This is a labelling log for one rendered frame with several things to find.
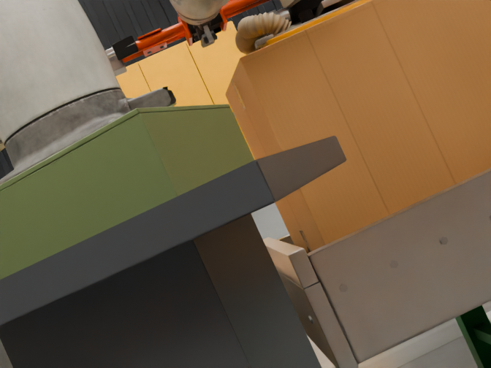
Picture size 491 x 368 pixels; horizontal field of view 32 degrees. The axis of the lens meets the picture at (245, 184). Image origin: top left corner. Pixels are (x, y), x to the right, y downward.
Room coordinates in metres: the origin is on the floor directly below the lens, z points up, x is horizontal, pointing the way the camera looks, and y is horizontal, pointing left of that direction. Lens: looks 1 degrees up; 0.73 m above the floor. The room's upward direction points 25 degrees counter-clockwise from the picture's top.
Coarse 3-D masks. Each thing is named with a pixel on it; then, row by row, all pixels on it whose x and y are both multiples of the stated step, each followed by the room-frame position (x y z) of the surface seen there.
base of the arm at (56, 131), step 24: (96, 96) 0.96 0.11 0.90; (120, 96) 0.99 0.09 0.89; (144, 96) 0.98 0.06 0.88; (168, 96) 0.98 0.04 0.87; (48, 120) 0.94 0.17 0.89; (72, 120) 0.94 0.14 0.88; (96, 120) 0.95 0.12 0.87; (24, 144) 0.95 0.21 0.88; (48, 144) 0.94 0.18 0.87; (24, 168) 0.94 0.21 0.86
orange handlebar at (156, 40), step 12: (240, 0) 1.71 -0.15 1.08; (252, 0) 1.71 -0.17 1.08; (264, 0) 1.75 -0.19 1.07; (228, 12) 1.71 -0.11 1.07; (240, 12) 1.76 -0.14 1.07; (180, 24) 1.70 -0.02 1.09; (144, 36) 1.69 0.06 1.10; (156, 36) 1.69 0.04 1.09; (168, 36) 1.70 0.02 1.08; (180, 36) 1.74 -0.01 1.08; (144, 48) 1.70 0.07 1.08; (156, 48) 1.72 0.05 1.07
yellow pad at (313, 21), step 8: (360, 0) 1.61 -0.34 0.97; (368, 0) 1.61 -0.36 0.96; (344, 8) 1.60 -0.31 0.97; (304, 16) 1.64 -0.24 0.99; (312, 16) 1.64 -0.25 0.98; (320, 16) 1.61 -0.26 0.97; (328, 16) 1.60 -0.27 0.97; (304, 24) 1.61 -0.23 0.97; (312, 24) 1.60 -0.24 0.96; (288, 32) 1.60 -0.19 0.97; (296, 32) 1.60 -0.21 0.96; (272, 40) 1.59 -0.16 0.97
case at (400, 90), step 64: (384, 0) 1.52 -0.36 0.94; (448, 0) 1.53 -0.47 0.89; (256, 64) 1.50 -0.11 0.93; (320, 64) 1.51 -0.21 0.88; (384, 64) 1.52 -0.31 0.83; (448, 64) 1.53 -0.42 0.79; (256, 128) 1.66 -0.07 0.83; (320, 128) 1.50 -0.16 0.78; (384, 128) 1.51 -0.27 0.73; (448, 128) 1.52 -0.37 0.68; (320, 192) 1.50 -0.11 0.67; (384, 192) 1.51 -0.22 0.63
